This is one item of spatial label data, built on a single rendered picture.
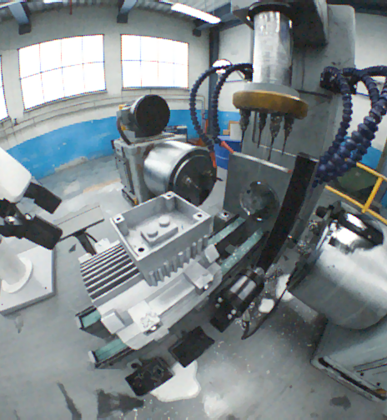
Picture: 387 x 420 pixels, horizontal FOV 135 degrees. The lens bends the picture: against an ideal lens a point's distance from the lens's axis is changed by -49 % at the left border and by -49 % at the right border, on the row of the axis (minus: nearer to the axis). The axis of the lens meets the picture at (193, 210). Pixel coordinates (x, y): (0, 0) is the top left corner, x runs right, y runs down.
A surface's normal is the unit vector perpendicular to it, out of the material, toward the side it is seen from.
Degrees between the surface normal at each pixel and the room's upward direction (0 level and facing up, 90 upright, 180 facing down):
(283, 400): 0
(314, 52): 90
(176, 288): 0
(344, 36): 90
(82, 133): 90
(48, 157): 90
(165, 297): 0
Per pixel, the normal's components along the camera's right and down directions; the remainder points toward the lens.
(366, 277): -0.61, -0.15
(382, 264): -0.48, -0.37
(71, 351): 0.00, -0.81
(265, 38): -0.70, 0.42
